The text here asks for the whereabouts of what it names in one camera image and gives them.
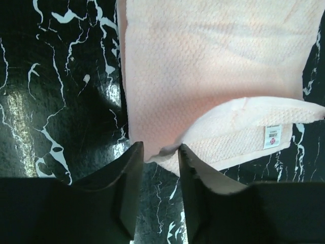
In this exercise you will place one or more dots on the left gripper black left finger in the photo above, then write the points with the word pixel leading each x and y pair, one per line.
pixel 99 208

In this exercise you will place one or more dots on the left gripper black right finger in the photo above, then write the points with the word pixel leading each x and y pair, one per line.
pixel 219 209

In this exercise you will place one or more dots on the pink towel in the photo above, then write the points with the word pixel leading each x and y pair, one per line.
pixel 222 77

